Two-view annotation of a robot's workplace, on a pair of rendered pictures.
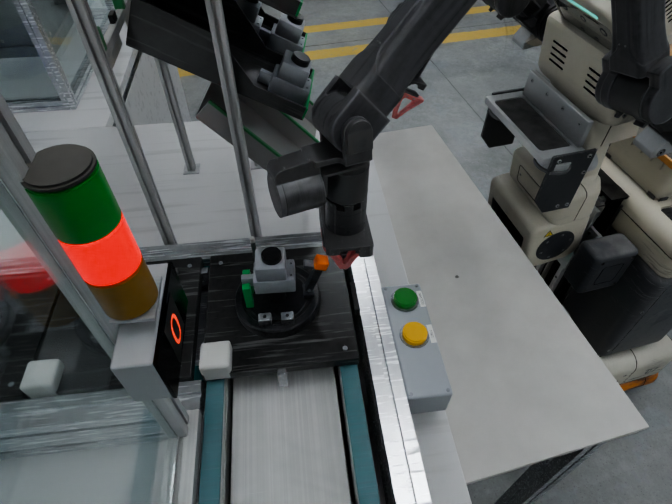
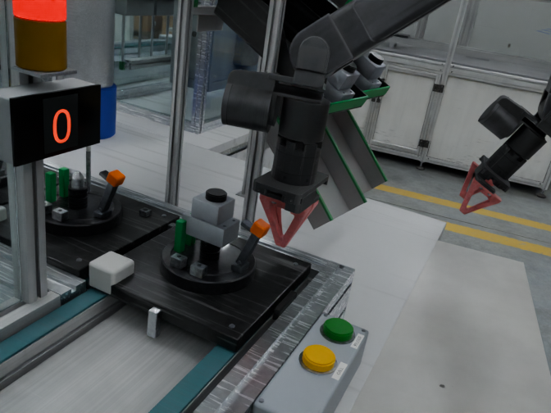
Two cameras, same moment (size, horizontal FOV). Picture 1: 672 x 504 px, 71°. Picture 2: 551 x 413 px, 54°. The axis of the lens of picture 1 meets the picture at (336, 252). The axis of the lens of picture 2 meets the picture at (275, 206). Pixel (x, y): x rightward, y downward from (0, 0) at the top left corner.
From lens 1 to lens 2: 0.41 m
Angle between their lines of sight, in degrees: 34
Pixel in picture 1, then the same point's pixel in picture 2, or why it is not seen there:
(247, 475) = (44, 378)
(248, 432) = (84, 351)
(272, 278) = (204, 216)
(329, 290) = (264, 284)
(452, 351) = not seen: outside the picture
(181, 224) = not seen: hidden behind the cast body
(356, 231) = (293, 182)
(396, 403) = (237, 397)
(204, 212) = not seen: hidden behind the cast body
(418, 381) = (281, 396)
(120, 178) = (184, 177)
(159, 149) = (233, 174)
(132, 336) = (20, 88)
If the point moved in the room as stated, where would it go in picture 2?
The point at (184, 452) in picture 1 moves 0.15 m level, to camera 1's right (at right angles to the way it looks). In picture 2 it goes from (13, 311) to (96, 368)
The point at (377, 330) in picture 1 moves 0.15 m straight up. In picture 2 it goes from (283, 340) to (302, 238)
